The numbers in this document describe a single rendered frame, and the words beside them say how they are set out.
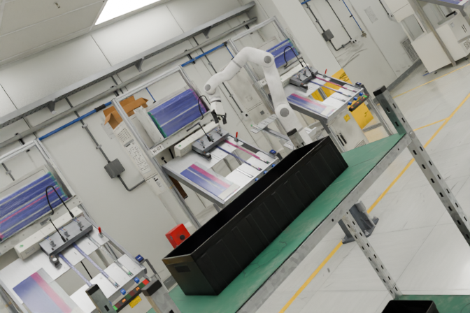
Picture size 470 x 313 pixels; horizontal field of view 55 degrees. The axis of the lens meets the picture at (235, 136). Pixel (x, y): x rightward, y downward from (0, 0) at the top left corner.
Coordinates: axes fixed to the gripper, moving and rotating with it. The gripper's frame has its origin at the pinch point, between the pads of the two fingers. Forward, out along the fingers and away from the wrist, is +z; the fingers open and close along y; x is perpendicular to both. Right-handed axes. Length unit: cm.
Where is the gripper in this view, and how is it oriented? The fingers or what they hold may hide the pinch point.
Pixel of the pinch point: (220, 122)
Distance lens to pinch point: 326.3
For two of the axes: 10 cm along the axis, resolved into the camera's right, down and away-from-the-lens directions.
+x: 7.6, -3.3, -5.6
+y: -6.0, -0.4, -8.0
